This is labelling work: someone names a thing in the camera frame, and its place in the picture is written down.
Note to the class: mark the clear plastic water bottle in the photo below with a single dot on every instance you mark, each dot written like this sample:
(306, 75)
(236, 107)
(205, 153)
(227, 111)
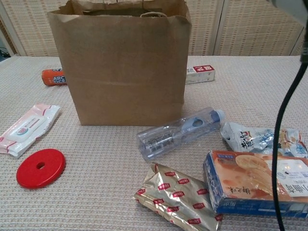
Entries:
(163, 137)

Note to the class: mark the gold foil tea packet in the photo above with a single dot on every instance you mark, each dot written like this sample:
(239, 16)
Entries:
(173, 197)

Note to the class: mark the blue white snack bag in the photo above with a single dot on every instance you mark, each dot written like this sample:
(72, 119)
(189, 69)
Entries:
(243, 139)

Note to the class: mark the orange biscuit box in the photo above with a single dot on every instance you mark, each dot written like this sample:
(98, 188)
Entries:
(240, 173)

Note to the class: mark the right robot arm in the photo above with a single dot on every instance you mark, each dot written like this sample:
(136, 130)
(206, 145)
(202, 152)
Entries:
(300, 12)

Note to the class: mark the brown paper bag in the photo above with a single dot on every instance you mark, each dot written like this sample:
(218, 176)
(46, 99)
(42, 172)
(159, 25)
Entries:
(120, 72)

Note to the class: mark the white red long box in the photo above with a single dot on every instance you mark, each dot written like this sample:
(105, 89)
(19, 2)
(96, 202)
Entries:
(202, 75)

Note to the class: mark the beige woven tablecloth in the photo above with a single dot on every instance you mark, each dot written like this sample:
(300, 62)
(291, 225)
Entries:
(240, 96)

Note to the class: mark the orange roll pack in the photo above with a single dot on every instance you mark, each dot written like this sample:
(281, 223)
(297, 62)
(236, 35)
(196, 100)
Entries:
(49, 77)

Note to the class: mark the red round disc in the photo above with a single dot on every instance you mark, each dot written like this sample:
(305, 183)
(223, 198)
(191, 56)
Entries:
(50, 173)

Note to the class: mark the pink wet wipes pack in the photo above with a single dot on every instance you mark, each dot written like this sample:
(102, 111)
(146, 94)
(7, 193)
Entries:
(26, 127)

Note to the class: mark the woven folding screen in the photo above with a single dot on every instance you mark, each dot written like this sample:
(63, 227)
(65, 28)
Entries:
(252, 29)

